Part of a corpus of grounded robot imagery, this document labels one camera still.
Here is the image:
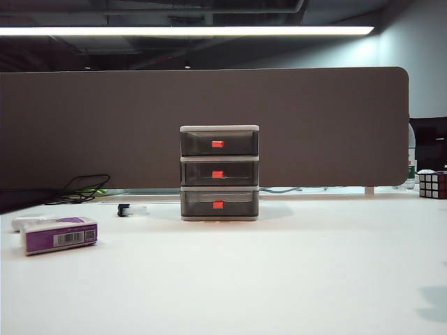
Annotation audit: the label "smoky drawer with red handle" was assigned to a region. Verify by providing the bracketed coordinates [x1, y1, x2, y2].
[181, 190, 259, 219]
[181, 161, 259, 186]
[180, 131, 259, 157]

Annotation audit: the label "white drawer cabinet frame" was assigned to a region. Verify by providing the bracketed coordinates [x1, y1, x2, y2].
[179, 124, 261, 223]

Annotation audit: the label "purple napkin pack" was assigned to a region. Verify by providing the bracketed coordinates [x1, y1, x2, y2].
[21, 216, 98, 257]

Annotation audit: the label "brown desk partition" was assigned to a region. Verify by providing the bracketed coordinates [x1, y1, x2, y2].
[0, 66, 410, 214]

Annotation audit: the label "ceiling light strip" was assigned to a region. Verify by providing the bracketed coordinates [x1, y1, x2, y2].
[0, 25, 375, 37]

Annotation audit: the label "plastic bottle green label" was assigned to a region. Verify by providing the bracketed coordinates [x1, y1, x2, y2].
[406, 125, 418, 191]

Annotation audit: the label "dark monitor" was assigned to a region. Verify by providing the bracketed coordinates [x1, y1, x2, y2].
[409, 117, 447, 172]

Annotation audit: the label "Rubik's cube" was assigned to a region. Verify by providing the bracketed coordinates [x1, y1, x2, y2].
[418, 170, 447, 200]

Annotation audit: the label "white earbuds case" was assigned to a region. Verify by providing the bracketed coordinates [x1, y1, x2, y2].
[12, 216, 48, 234]

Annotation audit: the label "pale grey cable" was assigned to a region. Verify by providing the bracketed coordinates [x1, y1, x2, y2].
[260, 186, 329, 193]

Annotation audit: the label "black cables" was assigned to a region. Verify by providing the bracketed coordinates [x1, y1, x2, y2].
[43, 174, 112, 206]

